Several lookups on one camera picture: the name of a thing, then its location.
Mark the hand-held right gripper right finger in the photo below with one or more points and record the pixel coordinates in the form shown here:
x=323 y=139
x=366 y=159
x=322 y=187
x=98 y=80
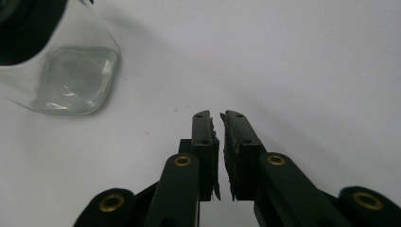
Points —
x=242 y=157

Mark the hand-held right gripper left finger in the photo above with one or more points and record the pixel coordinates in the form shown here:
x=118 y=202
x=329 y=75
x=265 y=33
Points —
x=204 y=157

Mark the clear glass cup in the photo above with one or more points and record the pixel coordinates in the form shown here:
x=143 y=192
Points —
x=67 y=67

